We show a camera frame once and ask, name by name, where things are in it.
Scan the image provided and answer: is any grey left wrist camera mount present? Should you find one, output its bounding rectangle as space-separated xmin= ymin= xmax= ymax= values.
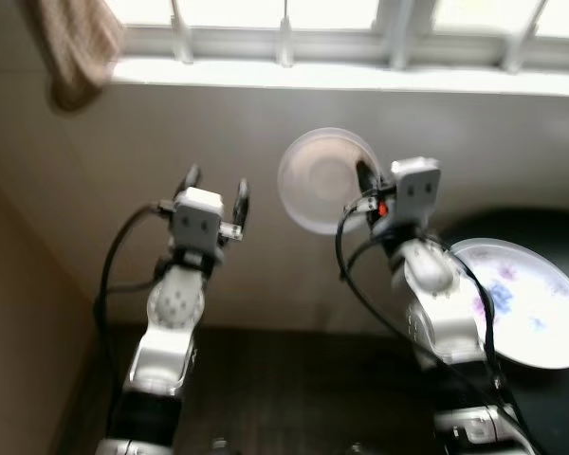
xmin=174 ymin=188 xmax=226 ymax=264

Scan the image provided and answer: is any black round table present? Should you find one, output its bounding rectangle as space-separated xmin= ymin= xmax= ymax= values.
xmin=427 ymin=207 xmax=569 ymax=455

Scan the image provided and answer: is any beige kitchen base cabinet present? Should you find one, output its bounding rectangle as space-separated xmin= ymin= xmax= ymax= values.
xmin=0 ymin=161 xmax=101 ymax=455

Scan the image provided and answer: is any white window frame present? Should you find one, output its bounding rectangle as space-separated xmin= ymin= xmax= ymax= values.
xmin=104 ymin=0 xmax=569 ymax=96

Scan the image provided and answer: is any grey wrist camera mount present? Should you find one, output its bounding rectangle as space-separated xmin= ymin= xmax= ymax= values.
xmin=384 ymin=156 xmax=442 ymax=233
xmin=174 ymin=188 xmax=226 ymax=264

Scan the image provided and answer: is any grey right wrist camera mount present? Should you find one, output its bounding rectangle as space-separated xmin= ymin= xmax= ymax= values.
xmin=384 ymin=156 xmax=442 ymax=233

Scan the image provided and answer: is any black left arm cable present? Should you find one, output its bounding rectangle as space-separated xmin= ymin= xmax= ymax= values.
xmin=93 ymin=201 xmax=181 ymax=380

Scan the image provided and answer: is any brown hanging cloth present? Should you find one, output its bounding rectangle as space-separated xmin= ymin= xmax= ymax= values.
xmin=28 ymin=0 xmax=126 ymax=113

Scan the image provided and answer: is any large white floral plate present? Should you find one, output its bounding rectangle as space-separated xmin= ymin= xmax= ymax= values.
xmin=450 ymin=237 xmax=569 ymax=371

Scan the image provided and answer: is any small white floral plate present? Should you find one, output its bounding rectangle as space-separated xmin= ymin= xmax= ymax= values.
xmin=277 ymin=127 xmax=380 ymax=236

